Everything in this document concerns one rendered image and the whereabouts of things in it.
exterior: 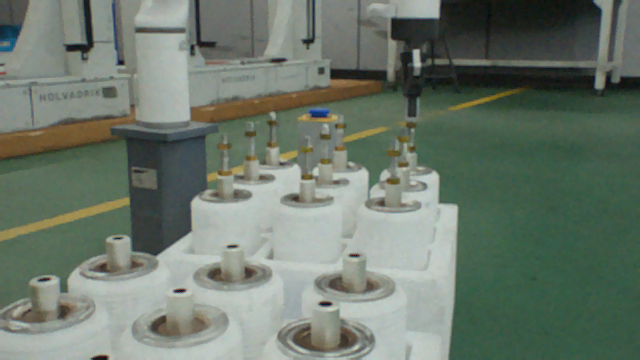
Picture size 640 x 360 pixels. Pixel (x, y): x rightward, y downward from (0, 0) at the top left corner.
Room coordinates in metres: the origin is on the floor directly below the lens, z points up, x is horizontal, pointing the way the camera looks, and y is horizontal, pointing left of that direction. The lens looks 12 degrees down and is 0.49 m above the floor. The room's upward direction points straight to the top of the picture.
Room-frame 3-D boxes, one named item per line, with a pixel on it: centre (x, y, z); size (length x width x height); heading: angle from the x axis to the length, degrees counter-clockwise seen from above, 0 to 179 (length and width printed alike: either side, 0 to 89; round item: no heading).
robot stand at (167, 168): (1.35, 0.29, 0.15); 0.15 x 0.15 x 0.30; 59
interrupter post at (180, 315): (0.53, 0.11, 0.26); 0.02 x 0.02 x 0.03
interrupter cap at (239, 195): (0.97, 0.13, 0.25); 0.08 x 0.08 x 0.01
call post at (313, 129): (1.36, 0.00, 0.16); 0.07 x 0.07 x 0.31; 77
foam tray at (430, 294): (1.06, -0.01, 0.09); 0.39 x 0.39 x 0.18; 77
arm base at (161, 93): (1.35, 0.29, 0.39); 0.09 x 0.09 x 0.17; 59
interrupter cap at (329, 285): (0.62, -0.03, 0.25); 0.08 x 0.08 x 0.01
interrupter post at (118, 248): (0.67, 0.20, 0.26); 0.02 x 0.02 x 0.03
